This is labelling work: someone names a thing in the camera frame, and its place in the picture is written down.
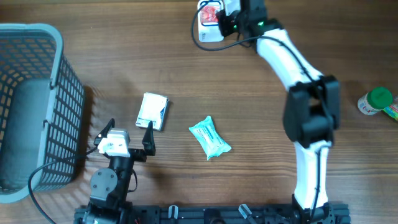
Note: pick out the teal wet wipes pack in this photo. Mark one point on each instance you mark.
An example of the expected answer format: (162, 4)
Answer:
(211, 142)

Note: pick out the white blue carton box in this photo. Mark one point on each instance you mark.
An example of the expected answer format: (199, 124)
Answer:
(153, 108)

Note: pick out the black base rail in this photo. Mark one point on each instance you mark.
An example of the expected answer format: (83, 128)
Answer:
(267, 214)

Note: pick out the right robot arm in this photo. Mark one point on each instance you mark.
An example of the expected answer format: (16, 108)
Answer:
(311, 112)

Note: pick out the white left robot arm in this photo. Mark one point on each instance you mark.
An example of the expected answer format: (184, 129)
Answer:
(110, 186)

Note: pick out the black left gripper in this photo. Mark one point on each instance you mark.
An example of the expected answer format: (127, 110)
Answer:
(140, 155)

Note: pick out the white barcode scanner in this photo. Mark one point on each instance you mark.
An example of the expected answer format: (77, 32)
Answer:
(208, 33)

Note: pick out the green Haribo gummy bag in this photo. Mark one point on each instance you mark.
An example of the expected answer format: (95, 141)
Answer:
(392, 109)

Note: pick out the grey plastic mesh basket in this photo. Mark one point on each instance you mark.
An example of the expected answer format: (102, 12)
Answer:
(42, 102)

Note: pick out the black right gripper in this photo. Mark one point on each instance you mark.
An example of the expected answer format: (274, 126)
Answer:
(224, 27)

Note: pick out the green lid jar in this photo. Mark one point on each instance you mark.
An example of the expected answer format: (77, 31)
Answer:
(375, 101)

